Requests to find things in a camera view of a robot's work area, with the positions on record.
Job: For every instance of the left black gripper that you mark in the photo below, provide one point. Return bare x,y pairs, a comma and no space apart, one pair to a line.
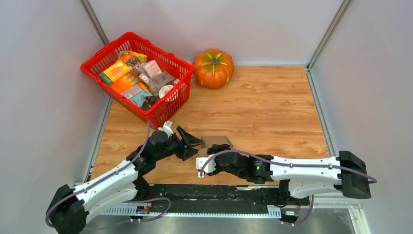
184,145

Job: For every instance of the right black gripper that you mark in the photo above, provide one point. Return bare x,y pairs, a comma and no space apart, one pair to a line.
217,148

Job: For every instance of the brown cardboard box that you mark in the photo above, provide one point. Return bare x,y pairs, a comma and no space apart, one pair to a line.
209,141

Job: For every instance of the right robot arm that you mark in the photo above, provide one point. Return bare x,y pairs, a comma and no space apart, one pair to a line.
346,173

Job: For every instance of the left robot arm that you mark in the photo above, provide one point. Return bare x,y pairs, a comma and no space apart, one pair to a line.
72,208

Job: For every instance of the teal box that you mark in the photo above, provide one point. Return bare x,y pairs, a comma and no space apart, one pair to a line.
139,98

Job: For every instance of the grey pink box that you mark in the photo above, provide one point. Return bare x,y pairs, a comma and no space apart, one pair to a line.
160,80

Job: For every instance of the orange snack box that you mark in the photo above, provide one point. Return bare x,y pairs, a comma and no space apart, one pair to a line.
118,69

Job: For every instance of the white tape roll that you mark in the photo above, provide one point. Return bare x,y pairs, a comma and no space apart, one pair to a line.
164,90

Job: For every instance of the red plastic shopping basket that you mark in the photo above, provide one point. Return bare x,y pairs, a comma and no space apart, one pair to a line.
167,106

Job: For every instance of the orange pumpkin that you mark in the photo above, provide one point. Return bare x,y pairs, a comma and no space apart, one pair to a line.
213,68

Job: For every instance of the yellow snack bag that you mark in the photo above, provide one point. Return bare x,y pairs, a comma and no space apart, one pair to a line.
142,58

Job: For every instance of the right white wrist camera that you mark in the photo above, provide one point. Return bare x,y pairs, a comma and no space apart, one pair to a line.
204,166

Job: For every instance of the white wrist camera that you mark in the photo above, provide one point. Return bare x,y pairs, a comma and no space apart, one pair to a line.
204,166
167,128

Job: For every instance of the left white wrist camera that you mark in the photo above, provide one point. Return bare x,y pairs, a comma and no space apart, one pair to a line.
167,128

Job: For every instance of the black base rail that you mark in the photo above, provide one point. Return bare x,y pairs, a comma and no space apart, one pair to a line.
217,199

